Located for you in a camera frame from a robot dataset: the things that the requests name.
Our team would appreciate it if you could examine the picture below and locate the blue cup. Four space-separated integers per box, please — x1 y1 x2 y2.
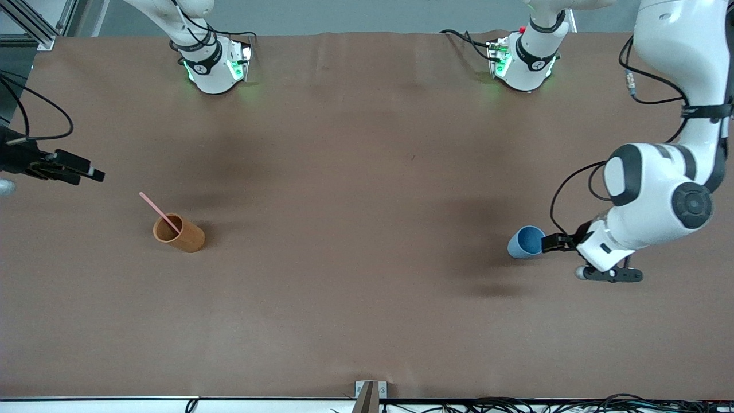
507 225 547 260

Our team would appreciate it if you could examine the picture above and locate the pink chopstick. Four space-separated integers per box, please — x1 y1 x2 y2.
139 192 182 233

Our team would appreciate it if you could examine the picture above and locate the orange cylindrical cup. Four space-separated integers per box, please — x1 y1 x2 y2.
152 213 206 254

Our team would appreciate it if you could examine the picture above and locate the brown table mat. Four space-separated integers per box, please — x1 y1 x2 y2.
0 31 734 401

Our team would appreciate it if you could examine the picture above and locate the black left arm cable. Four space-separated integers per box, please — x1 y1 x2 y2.
550 34 690 237

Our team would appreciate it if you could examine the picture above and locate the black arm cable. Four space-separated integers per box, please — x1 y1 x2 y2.
550 34 690 237
0 72 75 142

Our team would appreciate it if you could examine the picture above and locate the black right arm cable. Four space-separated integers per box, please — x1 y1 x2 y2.
0 72 75 142

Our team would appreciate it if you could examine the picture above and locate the aluminium frame profile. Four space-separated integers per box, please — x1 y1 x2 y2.
0 0 79 51

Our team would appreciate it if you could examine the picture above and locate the black cable bundle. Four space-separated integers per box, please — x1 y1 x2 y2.
330 393 734 413

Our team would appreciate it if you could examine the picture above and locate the black left base cable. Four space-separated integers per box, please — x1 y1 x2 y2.
440 29 495 64

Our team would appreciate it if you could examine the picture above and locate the small metal bracket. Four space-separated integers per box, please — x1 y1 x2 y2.
354 381 388 399

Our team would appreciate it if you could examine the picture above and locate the white table edge rail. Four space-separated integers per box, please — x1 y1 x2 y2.
0 396 734 413

